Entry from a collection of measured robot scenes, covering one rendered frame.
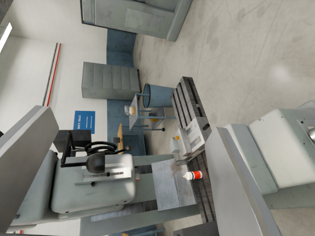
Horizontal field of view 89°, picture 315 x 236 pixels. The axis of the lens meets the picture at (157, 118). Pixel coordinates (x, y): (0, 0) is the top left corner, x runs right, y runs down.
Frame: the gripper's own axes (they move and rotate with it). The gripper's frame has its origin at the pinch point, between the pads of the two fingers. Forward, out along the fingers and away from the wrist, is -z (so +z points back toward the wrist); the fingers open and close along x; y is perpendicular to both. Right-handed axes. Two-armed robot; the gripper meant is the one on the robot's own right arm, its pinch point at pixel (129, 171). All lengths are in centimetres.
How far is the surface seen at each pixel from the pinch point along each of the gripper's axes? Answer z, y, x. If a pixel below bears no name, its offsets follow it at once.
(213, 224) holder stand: -16, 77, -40
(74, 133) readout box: -60, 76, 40
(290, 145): -36, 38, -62
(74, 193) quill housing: -19, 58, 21
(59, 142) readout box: -53, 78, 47
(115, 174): -26, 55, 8
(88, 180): -22, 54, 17
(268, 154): -38, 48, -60
